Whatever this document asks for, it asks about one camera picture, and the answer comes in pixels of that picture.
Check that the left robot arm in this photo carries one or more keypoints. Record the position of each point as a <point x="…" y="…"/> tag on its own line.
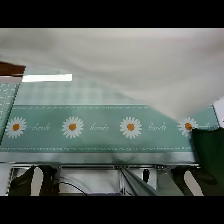
<point x="25" y="181"/>

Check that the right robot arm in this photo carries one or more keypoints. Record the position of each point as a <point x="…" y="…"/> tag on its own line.
<point x="180" y="178"/>

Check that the dark green garment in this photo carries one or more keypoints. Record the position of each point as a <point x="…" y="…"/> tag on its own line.
<point x="210" y="150"/>

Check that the white garment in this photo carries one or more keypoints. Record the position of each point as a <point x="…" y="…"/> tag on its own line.
<point x="133" y="56"/>

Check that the silver frame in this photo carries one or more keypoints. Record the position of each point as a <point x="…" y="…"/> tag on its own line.
<point x="136" y="181"/>

